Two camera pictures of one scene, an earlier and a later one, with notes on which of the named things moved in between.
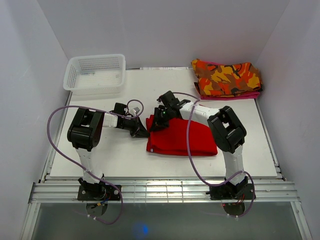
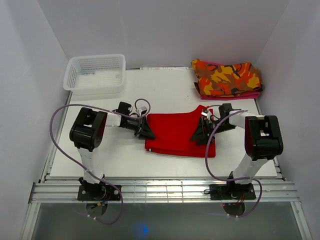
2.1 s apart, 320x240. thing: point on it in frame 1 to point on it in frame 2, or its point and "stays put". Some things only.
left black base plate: [99, 192] stays put
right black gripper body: [167, 116] to [226, 127]
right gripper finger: [158, 115] to [200, 139]
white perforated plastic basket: [98, 74] stays put
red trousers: [172, 139] stays put
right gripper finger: [160, 124] to [200, 135]
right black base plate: [246, 191] stays put
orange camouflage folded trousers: [229, 79] stays put
